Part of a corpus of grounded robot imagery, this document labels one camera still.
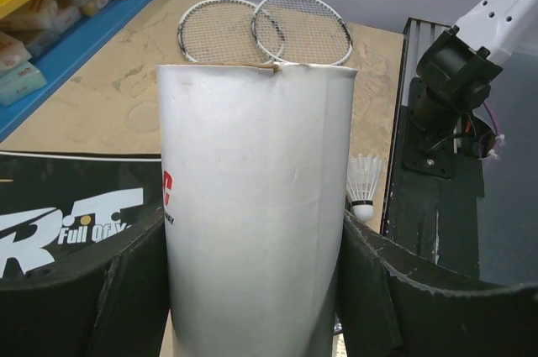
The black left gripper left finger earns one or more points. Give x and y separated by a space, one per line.
109 299

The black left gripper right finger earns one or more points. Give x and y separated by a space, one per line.
392 302

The white shuttlecock front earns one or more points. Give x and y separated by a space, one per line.
363 172

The white shuttlecock tube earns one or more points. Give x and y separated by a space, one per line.
254 165

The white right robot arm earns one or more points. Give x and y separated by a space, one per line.
454 76

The white badminton racket lower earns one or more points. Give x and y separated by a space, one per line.
301 31

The black racket cover bag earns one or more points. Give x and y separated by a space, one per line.
54 205

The blue shelf unit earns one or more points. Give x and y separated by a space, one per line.
73 49

